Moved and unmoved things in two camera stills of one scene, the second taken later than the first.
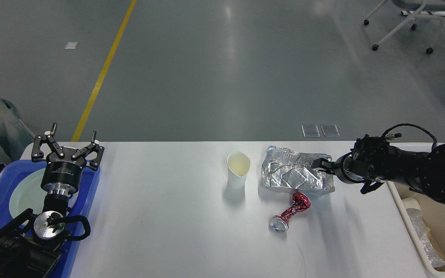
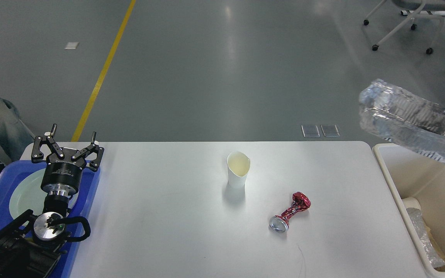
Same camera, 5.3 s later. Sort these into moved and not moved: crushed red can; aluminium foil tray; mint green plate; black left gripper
Moved: aluminium foil tray
Not moved: mint green plate; crushed red can; black left gripper
